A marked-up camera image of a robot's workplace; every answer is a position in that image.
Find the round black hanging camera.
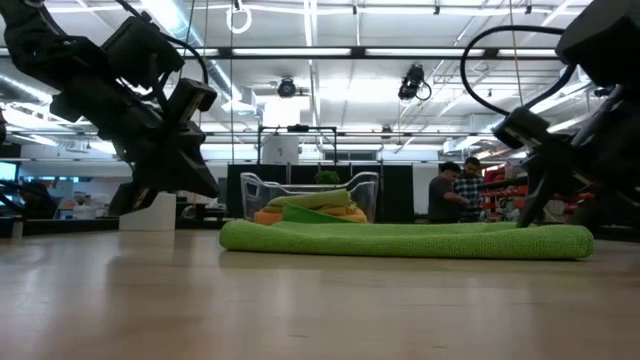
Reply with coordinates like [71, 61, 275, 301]
[276, 76, 298, 100]

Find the black camera cable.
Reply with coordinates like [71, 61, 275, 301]
[459, 24, 577, 119]
[159, 32, 210, 86]

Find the small green background plant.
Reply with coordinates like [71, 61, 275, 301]
[313, 169, 343, 186]

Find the black overhead frame beam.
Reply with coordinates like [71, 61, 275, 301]
[177, 46, 562, 60]

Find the black right camera cable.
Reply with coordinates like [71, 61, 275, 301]
[459, 24, 577, 119]

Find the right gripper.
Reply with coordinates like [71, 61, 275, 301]
[517, 134, 640, 229]

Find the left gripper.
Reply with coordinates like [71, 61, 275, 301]
[49, 74, 221, 217]

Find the thin black hanging cable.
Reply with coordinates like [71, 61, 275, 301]
[183, 0, 197, 46]

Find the shelving rack with bins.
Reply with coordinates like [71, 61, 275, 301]
[476, 162, 596, 225]

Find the black left camera cable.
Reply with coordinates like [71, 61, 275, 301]
[159, 32, 210, 86]

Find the orange microfiber towel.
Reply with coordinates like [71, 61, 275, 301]
[253, 207, 370, 226]

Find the clear plastic bin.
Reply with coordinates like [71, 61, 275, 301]
[239, 171, 380, 225]

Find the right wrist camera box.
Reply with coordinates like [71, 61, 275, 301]
[492, 107, 551, 151]

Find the black stand frame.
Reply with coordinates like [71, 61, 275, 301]
[256, 123, 340, 166]

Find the yellow hanging cable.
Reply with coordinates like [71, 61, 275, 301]
[508, 0, 525, 109]

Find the white box on stand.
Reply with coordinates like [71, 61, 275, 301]
[262, 135, 300, 165]

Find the yellow microfiber towel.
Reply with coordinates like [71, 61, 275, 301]
[319, 204, 359, 217]

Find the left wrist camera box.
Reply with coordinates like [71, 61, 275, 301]
[167, 77, 219, 126]

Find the white cable ring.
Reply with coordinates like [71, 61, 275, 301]
[225, 0, 253, 35]

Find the green microfiber towel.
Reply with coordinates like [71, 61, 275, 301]
[218, 202, 595, 260]
[267, 188, 351, 211]

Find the black hanging camera with cable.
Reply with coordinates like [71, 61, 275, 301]
[398, 63, 434, 102]

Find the person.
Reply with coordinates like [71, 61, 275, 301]
[452, 156, 487, 224]
[427, 160, 471, 225]
[19, 180, 59, 220]

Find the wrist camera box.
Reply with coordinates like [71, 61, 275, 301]
[167, 77, 219, 126]
[492, 107, 551, 151]

